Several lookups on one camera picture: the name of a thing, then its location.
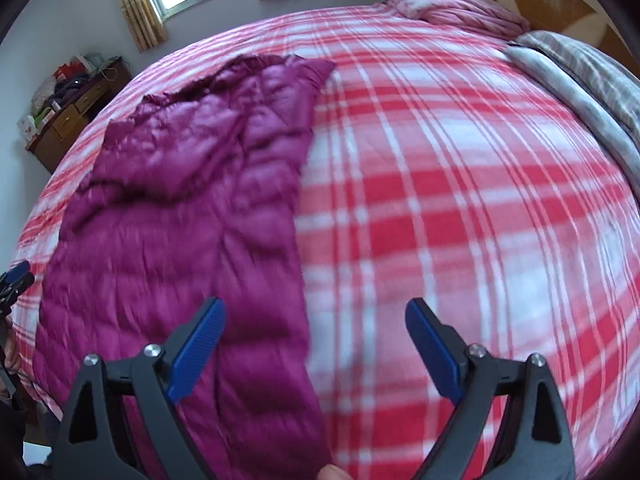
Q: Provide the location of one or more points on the striped pillow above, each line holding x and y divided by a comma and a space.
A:
585, 90

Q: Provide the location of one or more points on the pink folded blanket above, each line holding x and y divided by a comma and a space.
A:
450, 7

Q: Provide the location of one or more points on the wooden desk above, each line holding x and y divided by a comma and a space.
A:
70, 120

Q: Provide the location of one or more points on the person's right hand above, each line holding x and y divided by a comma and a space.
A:
334, 474

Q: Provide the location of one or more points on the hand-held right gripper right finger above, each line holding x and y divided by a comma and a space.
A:
435, 350

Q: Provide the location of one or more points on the pile of clutter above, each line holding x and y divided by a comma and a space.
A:
60, 90

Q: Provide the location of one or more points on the bed with red plaid sheet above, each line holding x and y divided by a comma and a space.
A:
450, 210

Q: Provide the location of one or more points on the purple down jacket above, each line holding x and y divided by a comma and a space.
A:
190, 200

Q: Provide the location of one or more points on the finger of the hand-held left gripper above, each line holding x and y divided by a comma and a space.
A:
15, 280

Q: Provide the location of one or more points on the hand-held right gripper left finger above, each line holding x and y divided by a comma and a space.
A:
195, 355

